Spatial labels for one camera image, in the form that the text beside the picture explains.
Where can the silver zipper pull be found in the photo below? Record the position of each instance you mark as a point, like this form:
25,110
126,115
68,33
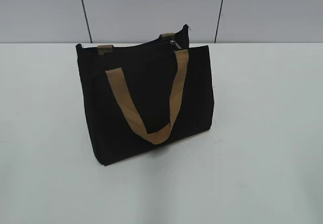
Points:
175,45

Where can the black tote bag tan handles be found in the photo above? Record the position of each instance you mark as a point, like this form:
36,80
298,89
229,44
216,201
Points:
139,98

